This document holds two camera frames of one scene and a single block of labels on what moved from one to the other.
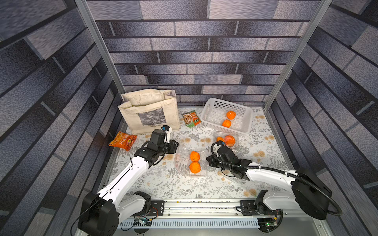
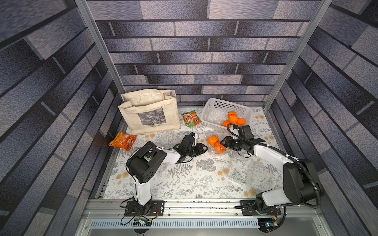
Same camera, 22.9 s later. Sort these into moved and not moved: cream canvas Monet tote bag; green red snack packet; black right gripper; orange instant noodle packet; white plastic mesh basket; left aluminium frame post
Moved: black right gripper
Not moved: cream canvas Monet tote bag; white plastic mesh basket; left aluminium frame post; green red snack packet; orange instant noodle packet
